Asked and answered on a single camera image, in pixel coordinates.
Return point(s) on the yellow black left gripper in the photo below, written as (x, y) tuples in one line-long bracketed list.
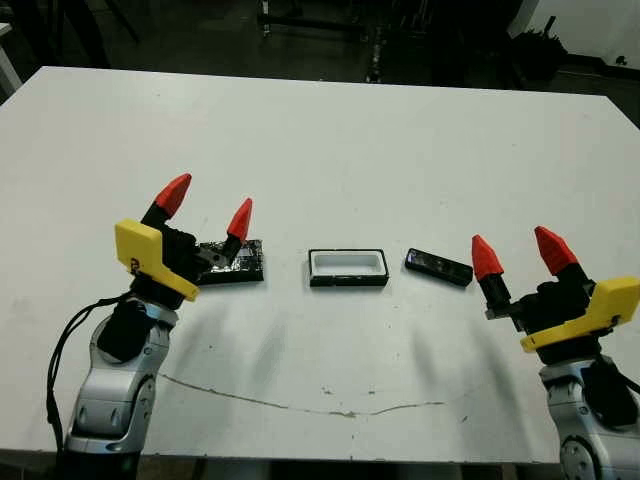
[(145, 247)]

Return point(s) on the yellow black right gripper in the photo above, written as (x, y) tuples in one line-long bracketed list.
[(565, 310)]

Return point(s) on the black camera box lid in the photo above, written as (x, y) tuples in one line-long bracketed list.
[(247, 265)]

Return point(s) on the small black camera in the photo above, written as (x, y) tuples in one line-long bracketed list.
[(437, 267)]

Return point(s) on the black box base white lining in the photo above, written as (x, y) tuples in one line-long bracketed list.
[(345, 265)]

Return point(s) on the black slanted chair leg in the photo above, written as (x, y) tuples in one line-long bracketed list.
[(125, 22)]

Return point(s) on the black bushy plant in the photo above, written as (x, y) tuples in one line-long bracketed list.
[(537, 50)]

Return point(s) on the silver metal pole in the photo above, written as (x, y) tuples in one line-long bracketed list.
[(376, 55)]

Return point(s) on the black metal rack frame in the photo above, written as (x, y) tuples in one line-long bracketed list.
[(310, 22)]

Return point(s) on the small black wall object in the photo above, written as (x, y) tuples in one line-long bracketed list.
[(622, 59)]

